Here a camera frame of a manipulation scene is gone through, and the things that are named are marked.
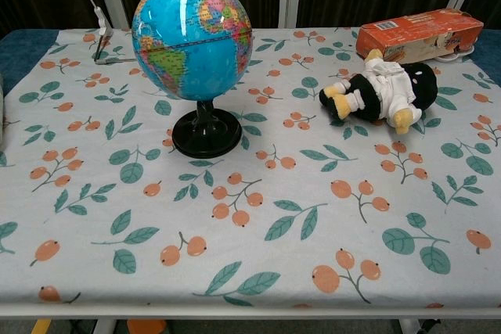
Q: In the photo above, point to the blue world globe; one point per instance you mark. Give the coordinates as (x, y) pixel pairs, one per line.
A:
(188, 68)

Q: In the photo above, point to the orange cardboard box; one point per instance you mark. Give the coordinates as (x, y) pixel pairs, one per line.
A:
(422, 33)

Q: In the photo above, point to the orange object under table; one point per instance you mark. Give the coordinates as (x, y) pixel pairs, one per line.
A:
(146, 327)

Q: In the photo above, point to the floral leaf and berry tablecloth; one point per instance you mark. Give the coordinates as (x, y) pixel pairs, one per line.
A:
(274, 212)

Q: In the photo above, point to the white flat object under box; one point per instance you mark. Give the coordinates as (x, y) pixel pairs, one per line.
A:
(454, 56)

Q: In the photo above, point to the black white penguin plush toy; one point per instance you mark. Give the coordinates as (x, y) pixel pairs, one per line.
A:
(391, 91)

